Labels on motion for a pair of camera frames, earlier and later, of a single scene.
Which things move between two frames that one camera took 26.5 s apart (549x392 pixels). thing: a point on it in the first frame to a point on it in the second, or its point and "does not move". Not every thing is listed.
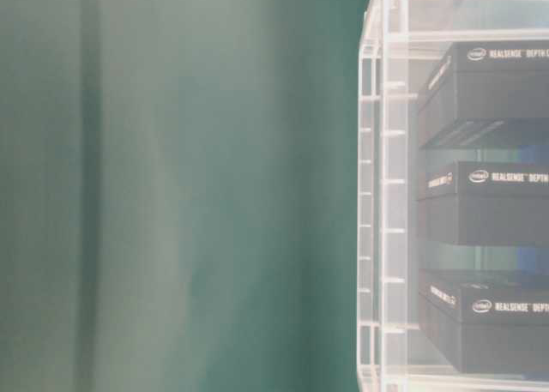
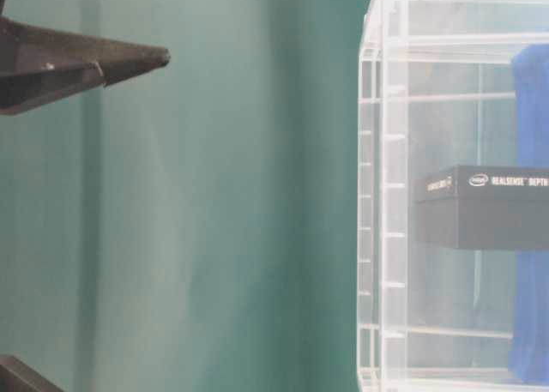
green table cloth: (179, 185) does not move
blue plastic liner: (513, 259) to (529, 316)
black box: (484, 202) does not move
